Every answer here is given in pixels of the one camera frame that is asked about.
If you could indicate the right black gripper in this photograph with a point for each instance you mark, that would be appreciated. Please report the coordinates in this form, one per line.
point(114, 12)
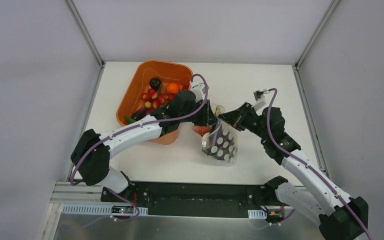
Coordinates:
point(245, 114)

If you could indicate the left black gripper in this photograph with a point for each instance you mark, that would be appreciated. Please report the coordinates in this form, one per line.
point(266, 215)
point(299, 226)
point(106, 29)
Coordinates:
point(206, 118)

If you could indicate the toy watermelon slice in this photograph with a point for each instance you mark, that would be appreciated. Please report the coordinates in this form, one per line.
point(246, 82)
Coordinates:
point(202, 130)

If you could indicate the beige toy bun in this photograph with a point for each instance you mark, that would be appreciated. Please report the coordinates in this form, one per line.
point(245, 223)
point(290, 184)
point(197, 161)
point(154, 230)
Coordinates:
point(206, 143)

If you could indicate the clear zip top bag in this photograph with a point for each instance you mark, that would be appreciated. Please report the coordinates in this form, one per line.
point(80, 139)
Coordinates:
point(218, 109)

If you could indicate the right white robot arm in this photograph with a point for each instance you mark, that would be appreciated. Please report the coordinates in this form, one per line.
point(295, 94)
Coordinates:
point(338, 215)

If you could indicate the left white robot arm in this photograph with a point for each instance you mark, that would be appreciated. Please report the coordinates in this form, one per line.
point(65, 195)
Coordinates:
point(93, 151)

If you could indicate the orange toy tangerine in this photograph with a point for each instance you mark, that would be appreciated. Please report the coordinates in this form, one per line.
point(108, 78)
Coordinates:
point(173, 88)

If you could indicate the dark toy plum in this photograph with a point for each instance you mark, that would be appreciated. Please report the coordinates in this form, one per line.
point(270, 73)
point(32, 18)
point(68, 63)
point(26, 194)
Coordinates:
point(155, 83)

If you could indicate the small purple toy eggplant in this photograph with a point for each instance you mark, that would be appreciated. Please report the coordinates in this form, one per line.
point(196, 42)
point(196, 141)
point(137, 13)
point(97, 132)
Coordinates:
point(140, 113)

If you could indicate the green toy cucumber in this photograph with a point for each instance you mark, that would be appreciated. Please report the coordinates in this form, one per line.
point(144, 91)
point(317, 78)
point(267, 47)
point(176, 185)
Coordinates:
point(129, 120)

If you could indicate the orange plastic bin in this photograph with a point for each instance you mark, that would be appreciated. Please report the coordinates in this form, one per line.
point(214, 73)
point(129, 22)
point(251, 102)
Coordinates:
point(167, 72)

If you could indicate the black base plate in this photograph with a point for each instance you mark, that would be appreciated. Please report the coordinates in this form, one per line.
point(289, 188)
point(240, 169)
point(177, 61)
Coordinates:
point(206, 200)

